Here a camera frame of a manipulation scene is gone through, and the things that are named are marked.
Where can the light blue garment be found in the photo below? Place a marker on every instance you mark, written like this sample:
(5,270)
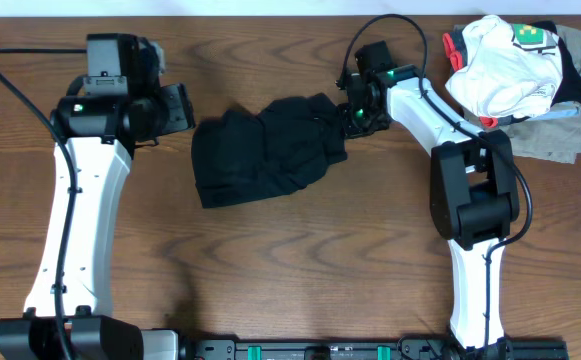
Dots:
(560,111)

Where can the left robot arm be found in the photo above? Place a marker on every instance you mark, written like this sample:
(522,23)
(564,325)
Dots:
(105,116)

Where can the black t-shirt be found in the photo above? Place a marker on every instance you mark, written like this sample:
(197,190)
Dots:
(289,145)

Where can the red and grey garment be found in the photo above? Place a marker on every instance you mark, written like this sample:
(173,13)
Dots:
(455,49)

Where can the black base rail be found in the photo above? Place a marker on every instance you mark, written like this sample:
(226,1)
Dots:
(406,348)

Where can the white printed t-shirt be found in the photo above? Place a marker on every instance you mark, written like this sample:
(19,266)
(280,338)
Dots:
(514,70)

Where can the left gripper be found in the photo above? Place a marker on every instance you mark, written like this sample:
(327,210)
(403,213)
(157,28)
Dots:
(178,101)

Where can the olive khaki garment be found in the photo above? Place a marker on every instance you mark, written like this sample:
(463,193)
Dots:
(554,140)

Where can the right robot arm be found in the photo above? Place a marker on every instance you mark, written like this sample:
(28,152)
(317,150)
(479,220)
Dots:
(473,197)

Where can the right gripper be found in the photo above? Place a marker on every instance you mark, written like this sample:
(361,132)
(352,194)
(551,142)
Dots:
(351,130)

